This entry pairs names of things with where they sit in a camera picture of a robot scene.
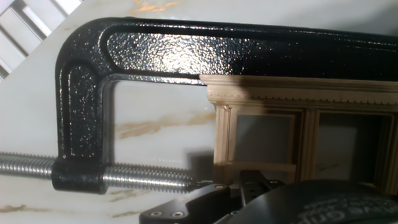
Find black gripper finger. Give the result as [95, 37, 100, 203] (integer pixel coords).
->
[139, 170, 285, 224]

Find miniature wooden sliding window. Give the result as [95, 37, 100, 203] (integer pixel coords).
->
[198, 73, 398, 195]

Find black steel C-clamp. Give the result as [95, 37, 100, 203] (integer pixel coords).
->
[0, 17, 398, 195]

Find marble pattern board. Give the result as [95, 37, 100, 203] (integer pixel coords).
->
[0, 0, 398, 224]

